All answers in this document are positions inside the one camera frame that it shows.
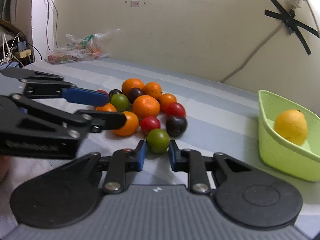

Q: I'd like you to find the dark plum back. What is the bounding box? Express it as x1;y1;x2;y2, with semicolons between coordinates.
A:
127;87;143;104

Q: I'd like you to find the green tomato back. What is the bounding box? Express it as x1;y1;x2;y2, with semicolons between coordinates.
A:
110;94;130;112

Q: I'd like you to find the yellow lemon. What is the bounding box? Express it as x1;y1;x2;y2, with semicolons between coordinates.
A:
273;109;308;146

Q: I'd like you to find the small wall sticker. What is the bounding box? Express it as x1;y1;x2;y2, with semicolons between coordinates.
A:
130;1;139;8

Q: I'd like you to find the grey wall cable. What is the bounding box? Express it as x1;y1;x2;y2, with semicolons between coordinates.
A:
220;21;286;84

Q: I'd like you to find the clear plastic bag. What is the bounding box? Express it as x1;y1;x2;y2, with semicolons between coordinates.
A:
46;28;120;64

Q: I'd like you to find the large centre tangerine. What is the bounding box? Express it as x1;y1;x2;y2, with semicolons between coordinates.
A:
132;95;161;119

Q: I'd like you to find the green tomato front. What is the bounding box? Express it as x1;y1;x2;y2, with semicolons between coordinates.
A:
146;129;170;154

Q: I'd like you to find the orange tangerine under finger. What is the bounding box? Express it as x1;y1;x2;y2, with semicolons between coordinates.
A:
113;111;139;137

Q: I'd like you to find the small dark plum left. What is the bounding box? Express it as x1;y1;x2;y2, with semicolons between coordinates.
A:
109;89;122;98

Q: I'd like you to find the red tomato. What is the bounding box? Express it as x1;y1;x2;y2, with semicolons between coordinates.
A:
139;116;161;134
164;102;186;118

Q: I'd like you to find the red tomato front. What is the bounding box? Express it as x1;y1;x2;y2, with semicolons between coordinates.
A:
139;116;161;134

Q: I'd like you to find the green plastic basket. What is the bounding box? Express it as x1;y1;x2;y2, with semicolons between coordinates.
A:
258;90;319;182

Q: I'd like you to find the red tomato right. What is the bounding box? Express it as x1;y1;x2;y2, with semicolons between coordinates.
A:
164;102;186;118

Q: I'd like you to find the beige power adapter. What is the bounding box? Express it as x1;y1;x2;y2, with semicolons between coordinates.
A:
13;49;32;59

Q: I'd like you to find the left small tangerine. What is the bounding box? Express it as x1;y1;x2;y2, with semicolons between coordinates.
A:
95;103;117;112

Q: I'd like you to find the black hanging wire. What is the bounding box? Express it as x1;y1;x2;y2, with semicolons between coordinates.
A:
44;0;59;52

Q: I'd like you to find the dark plum front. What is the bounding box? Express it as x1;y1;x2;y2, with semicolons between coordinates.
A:
165;115;188;137

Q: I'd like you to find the black tape cross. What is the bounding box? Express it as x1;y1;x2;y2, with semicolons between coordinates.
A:
265;0;319;55

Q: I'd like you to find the small right tangerine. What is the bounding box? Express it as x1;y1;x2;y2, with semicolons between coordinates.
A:
158;93;177;113

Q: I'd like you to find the green tomato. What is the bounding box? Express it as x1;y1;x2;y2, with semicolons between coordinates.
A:
146;129;170;154
110;94;130;112

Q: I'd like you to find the small tangerine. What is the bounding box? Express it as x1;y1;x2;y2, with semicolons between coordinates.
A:
158;93;177;113
95;103;117;112

